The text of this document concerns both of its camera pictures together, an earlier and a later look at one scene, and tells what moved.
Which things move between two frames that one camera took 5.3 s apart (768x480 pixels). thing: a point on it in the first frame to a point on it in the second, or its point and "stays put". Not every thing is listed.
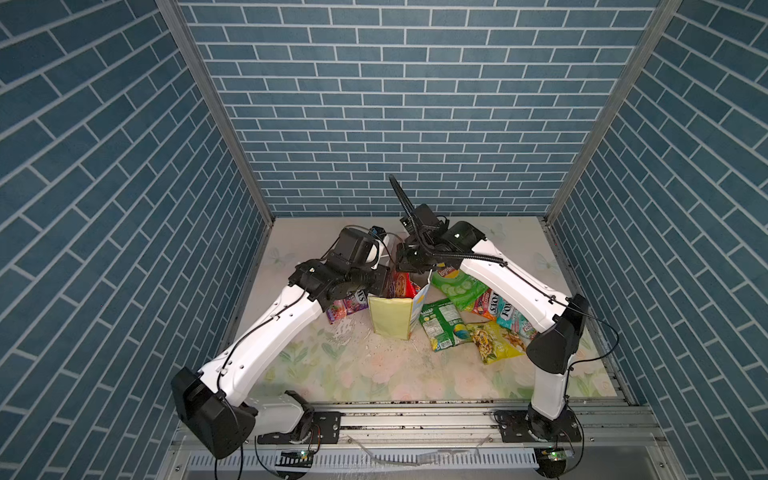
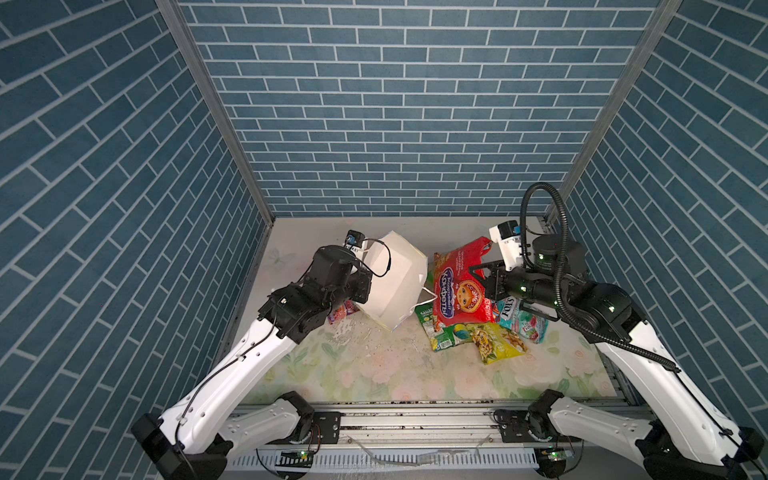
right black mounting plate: x=514 y=428 stays put
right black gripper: x=401 y=260 to x=494 y=277
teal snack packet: x=508 y=317 stays put
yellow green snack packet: x=493 y=343 stays put
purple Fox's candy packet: x=338 y=309 stays put
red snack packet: x=402 y=286 to x=459 y=296
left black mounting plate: x=325 y=429 stays put
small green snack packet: x=443 y=324 to x=482 y=334
